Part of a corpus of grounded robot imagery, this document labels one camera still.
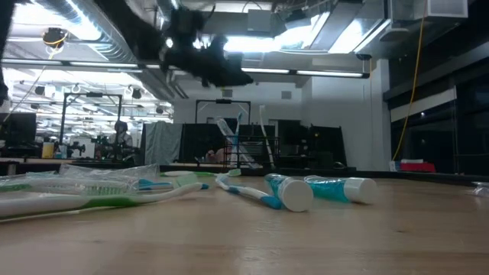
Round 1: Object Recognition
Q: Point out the black partition panel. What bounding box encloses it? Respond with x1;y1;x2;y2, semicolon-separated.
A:
179;122;348;170

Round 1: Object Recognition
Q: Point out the black monitor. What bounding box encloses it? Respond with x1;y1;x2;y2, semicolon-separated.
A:
0;112;37;148

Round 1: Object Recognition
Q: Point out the tall black gantry frame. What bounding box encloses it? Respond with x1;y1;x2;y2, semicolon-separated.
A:
59;92;124;156

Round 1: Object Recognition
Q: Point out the packaged green toothbrush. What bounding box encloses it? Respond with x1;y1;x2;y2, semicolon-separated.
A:
0;176;139;196

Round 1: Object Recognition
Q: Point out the yellow plastic tub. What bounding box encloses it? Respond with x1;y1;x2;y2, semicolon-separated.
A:
40;141;56;160

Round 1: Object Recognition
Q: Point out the ceiling cable reel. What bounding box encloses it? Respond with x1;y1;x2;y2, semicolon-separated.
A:
40;27;70;50

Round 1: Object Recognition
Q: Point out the long ceiling light bar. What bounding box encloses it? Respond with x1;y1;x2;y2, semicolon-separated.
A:
0;58;371;79

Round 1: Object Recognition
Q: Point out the white ceiling vent unit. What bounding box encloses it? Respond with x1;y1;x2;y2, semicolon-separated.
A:
389;0;469;21

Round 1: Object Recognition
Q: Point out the gray hanging cloth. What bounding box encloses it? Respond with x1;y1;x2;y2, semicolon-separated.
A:
141;121;184;166

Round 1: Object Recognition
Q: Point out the black wire rack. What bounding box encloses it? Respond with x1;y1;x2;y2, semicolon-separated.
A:
223;134;280;172

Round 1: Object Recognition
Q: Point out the yellow hanging cable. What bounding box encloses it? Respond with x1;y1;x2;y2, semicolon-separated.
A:
392;0;428;161

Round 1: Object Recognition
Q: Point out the red box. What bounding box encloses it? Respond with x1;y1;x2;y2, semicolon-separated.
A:
399;161;437;174

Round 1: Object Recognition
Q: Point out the clear plastic wrapper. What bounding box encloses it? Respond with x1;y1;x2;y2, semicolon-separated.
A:
470;180;489;198

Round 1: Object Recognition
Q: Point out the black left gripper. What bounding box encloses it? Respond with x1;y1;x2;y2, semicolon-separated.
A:
162;34;254;89

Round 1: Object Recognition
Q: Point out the silver spiral air duct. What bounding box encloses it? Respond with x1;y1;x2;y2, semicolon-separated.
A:
32;0;139;65

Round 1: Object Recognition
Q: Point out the blue toothpaste tube white cap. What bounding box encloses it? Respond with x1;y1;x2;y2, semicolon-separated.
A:
304;175;379;205
264;173;314;213

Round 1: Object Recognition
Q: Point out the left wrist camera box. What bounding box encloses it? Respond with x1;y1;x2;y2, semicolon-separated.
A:
167;6;209;44

